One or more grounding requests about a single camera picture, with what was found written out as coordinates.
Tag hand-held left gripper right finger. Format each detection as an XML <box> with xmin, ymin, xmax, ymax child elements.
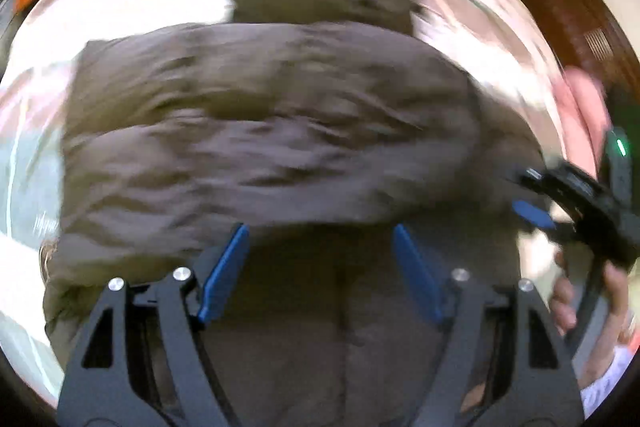
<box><xmin>392</xmin><ymin>224</ymin><xmax>586</xmax><ymax>427</ymax></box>

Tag person's right forearm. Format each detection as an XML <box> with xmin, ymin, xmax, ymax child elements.
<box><xmin>577</xmin><ymin>309</ymin><xmax>640</xmax><ymax>415</ymax></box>

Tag dark wooden headboard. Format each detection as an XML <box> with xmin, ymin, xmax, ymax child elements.
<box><xmin>510</xmin><ymin>0</ymin><xmax>640</xmax><ymax>108</ymax></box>

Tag plaid quilt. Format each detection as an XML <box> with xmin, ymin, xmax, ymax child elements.
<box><xmin>0</xmin><ymin>0</ymin><xmax>573</xmax><ymax>408</ymax></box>

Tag dark brown puffer jacket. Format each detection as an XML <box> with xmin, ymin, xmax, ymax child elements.
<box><xmin>42</xmin><ymin>0</ymin><xmax>566</xmax><ymax>427</ymax></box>

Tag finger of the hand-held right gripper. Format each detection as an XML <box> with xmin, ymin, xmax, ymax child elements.
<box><xmin>512</xmin><ymin>200</ymin><xmax>572</xmax><ymax>239</ymax></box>
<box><xmin>519</xmin><ymin>167</ymin><xmax>552</xmax><ymax>198</ymax></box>

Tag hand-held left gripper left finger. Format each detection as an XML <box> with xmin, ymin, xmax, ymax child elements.
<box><xmin>57</xmin><ymin>223</ymin><xmax>251</xmax><ymax>427</ymax></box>

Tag person's right hand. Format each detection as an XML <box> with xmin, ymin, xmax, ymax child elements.
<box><xmin>549</xmin><ymin>252</ymin><xmax>631</xmax><ymax>344</ymax></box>

